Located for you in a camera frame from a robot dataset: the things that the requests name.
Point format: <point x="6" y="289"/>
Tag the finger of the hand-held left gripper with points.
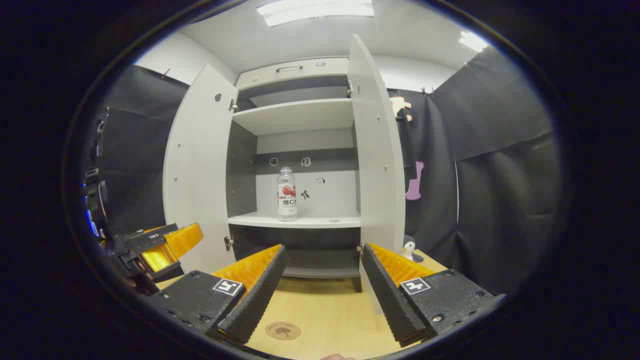
<point x="175" y="242"/>

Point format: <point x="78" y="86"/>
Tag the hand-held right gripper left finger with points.
<point x="252" y="300"/>

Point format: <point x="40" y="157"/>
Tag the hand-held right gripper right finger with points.
<point x="392" y="300"/>

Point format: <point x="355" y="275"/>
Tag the white cabinet door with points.
<point x="375" y="165"/>
<point x="197" y="175"/>

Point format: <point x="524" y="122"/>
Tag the clear bottle with red label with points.
<point x="287" y="200"/>

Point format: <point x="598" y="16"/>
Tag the white grey cabinet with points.
<point x="295" y="117"/>

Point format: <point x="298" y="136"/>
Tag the small penguin toy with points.
<point x="411" y="248"/>

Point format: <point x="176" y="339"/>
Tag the black backdrop cloth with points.
<point x="500" y="200"/>

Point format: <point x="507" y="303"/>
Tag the large ceiling light panel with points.
<point x="315" y="11"/>

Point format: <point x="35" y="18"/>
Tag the small ceiling light panel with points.
<point x="472" y="41"/>

